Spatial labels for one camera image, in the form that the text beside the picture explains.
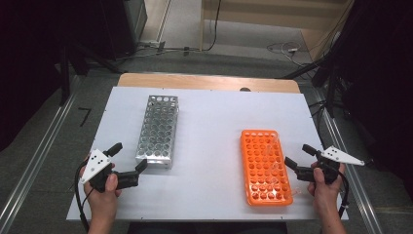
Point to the person's right hand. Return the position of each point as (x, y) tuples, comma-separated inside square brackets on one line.
[(324, 193)]

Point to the dark cabinet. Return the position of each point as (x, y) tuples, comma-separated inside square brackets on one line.
[(123, 26)]

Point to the black metal stand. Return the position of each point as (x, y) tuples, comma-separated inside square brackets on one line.
[(65, 81), (330, 91)]

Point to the person's dark clothing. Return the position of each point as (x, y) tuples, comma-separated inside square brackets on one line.
[(207, 229)]

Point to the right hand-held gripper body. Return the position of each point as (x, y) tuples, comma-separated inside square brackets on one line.
[(337, 156)]

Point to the person's left hand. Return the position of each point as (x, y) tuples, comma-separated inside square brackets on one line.
[(104, 200)]

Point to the aluminium floor rail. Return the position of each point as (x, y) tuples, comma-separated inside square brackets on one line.
[(357, 191), (39, 152)]

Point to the silver metal test tube rack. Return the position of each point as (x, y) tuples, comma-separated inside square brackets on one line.
[(157, 130)]

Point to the wooden table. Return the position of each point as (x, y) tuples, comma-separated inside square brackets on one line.
[(195, 81)]

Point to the white table board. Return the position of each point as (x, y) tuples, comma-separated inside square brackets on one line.
[(207, 136)]

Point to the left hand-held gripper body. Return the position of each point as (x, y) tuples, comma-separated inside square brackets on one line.
[(97, 169)]

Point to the orange plastic test tube rack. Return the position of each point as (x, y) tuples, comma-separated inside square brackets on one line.
[(281, 195)]

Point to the black curtain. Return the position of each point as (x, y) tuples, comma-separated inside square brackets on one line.
[(29, 65), (380, 81)]

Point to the clear glass test tube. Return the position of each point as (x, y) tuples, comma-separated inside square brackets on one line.
[(296, 191), (270, 151)]

